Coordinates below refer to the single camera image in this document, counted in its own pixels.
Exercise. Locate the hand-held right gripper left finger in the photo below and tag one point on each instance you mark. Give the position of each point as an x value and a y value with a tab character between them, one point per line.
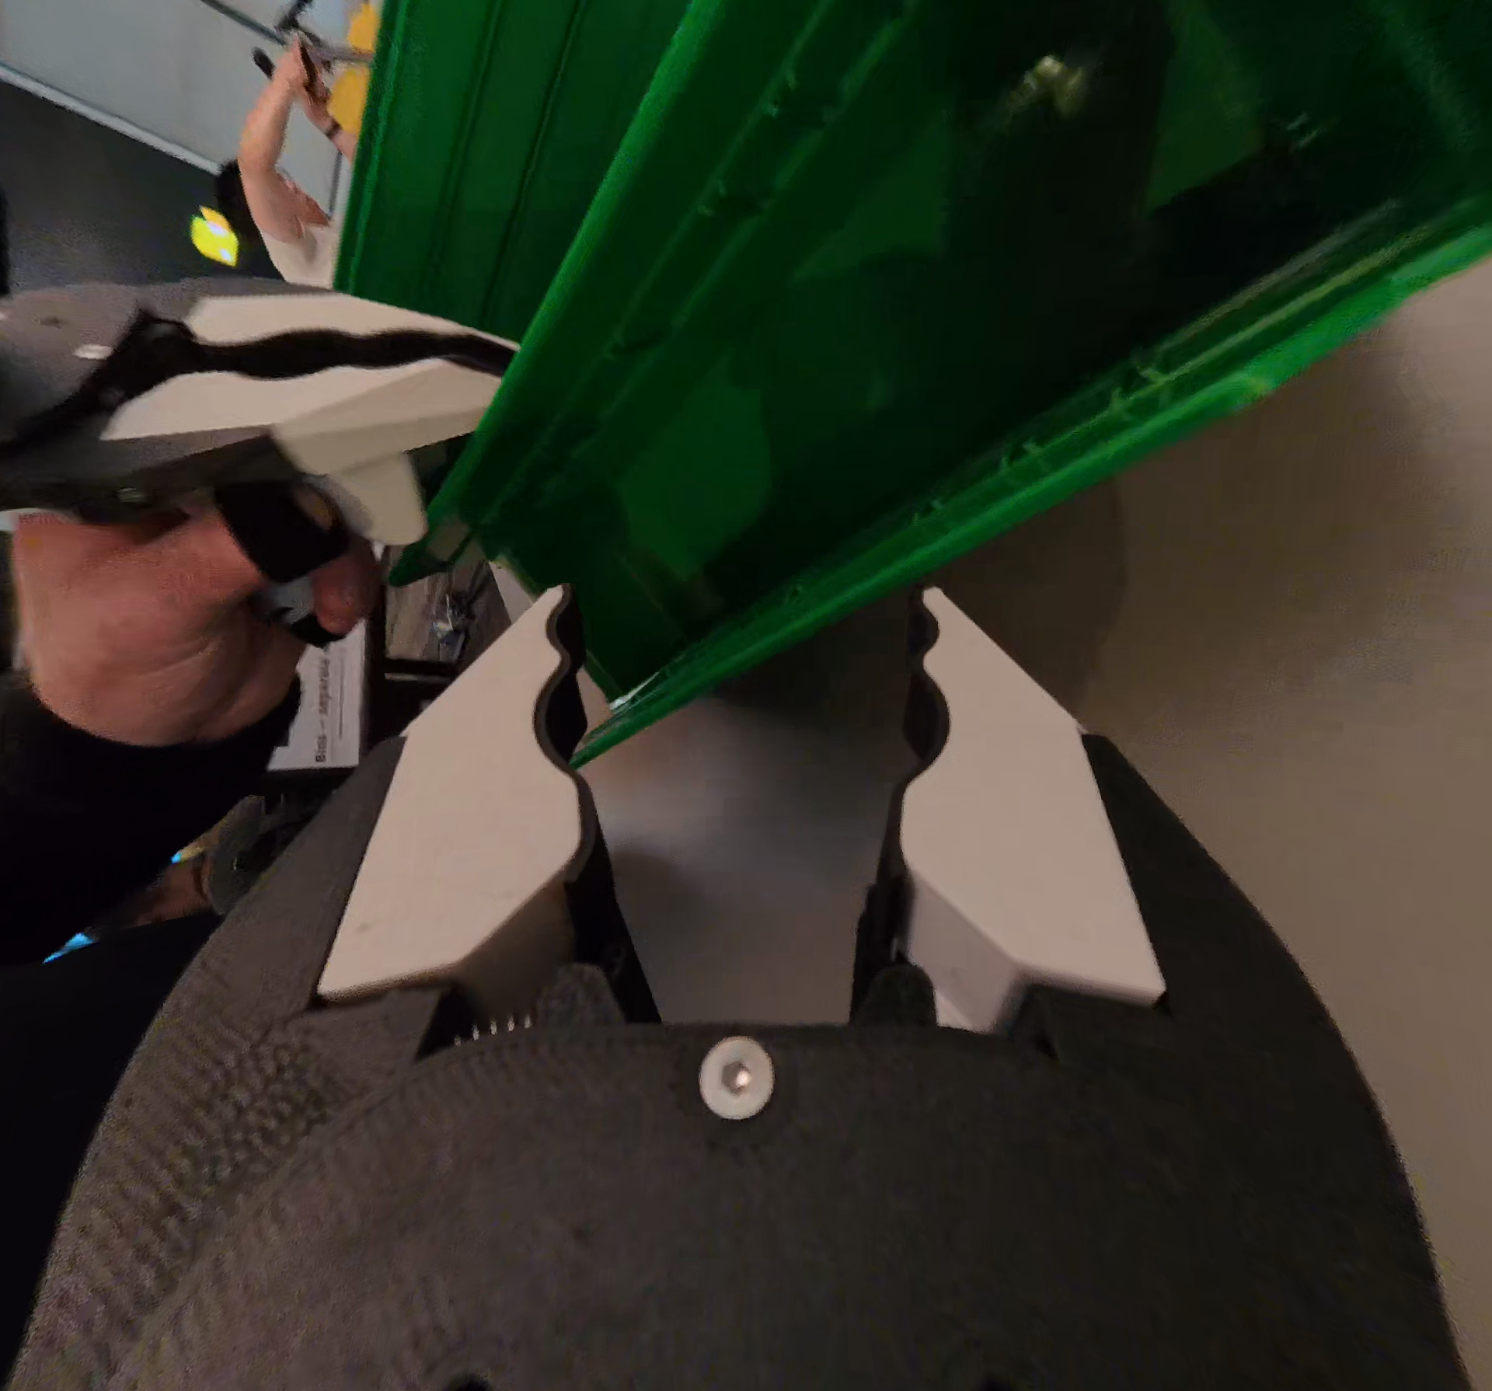
468	854

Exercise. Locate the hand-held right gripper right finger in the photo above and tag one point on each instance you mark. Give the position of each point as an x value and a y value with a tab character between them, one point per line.
1015	854

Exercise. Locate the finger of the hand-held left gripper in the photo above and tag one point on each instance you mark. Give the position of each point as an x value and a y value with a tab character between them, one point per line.
292	406
328	317

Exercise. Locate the green plastic bin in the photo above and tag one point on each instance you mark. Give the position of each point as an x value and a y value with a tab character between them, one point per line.
491	134
936	246

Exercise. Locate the person's left forearm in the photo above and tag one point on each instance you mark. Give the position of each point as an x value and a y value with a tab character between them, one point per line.
93	833

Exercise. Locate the person's left hand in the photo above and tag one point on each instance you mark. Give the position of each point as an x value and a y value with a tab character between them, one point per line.
139	633

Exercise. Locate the yellow plastic item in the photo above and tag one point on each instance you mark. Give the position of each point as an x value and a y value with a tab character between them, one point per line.
216	236
363	62

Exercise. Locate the white printed card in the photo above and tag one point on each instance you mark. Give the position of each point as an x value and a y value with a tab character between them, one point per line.
323	701

